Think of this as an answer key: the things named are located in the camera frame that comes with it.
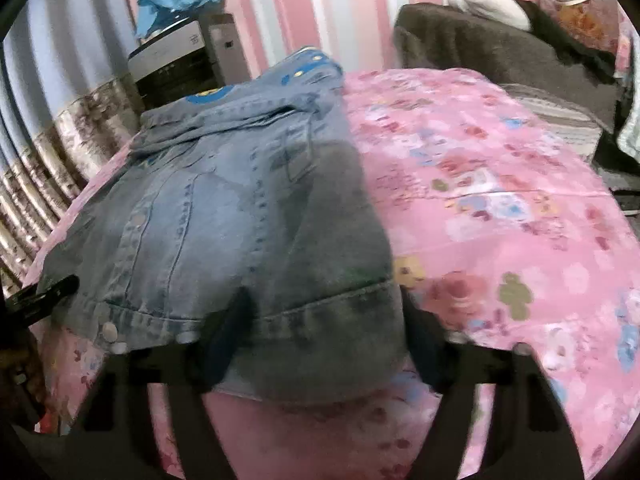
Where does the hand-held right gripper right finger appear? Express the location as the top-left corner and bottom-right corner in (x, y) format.
(399, 287), (586, 480)

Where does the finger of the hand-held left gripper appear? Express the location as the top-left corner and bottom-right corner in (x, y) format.
(4, 274), (81, 324)

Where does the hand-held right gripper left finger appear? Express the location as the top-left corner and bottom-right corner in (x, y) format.
(75, 287), (261, 480)

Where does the blue denim jacket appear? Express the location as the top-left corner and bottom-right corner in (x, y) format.
(37, 46), (408, 407)

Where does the brown floral curtain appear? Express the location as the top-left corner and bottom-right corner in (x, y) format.
(0, 77), (147, 286)

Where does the pink floral bed sheet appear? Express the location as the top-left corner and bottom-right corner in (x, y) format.
(22, 67), (640, 480)

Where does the grey cabinet appliance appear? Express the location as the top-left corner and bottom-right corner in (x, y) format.
(127, 12), (251, 111)

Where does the grey striped mat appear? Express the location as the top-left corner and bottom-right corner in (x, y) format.
(502, 82), (608, 161)

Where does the white hanging cloth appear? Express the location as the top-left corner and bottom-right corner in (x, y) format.
(617, 105), (640, 162)

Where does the brown sofa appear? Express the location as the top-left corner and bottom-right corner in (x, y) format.
(392, 2), (626, 132)

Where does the black cloth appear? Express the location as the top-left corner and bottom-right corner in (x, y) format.
(517, 0), (618, 86)

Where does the white cloth bundle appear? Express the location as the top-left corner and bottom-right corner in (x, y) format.
(447, 0), (532, 31)

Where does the pink gift bag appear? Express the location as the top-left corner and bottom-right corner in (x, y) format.
(532, 0), (623, 57)

